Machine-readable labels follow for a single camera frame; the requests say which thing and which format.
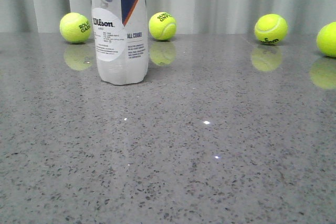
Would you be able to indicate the yellow tennis ball centre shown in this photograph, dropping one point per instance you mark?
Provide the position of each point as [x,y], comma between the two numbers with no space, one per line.
[162,26]

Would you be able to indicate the white Wilson tennis ball can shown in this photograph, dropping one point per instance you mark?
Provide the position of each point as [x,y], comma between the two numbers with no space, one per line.
[120,29]

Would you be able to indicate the yellow tennis ball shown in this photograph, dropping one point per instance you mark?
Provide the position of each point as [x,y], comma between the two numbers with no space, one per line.
[75,28]
[162,26]
[326,39]
[270,29]

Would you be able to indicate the yellow tennis ball far right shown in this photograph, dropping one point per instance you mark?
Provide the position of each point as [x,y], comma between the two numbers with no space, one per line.
[326,39]

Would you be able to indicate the yellow tennis ball far left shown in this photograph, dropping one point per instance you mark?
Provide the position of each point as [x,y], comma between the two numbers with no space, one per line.
[75,28]

